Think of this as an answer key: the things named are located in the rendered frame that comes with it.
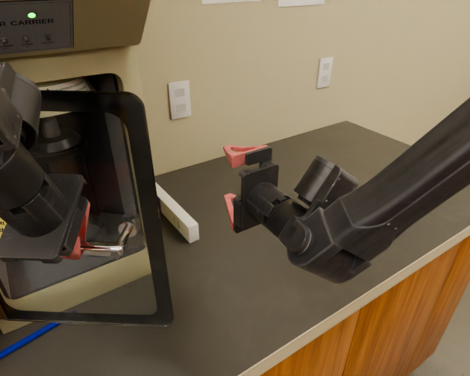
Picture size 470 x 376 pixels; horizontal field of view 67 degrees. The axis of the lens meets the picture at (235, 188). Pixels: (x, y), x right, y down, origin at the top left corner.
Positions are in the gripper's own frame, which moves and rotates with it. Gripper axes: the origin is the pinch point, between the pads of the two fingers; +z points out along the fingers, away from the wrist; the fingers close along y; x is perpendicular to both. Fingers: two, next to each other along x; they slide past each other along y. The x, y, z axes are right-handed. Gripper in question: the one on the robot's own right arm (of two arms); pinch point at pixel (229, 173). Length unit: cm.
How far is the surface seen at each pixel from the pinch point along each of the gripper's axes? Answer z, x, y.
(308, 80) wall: 56, -71, -8
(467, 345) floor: -19, -119, -121
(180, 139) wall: 55, -15, -19
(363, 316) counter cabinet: -15, -29, -42
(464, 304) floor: -6, -142, -121
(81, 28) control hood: 6.4, 17.9, 23.6
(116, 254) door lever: -9.2, 22.5, -0.2
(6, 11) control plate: 3.7, 25.7, 26.2
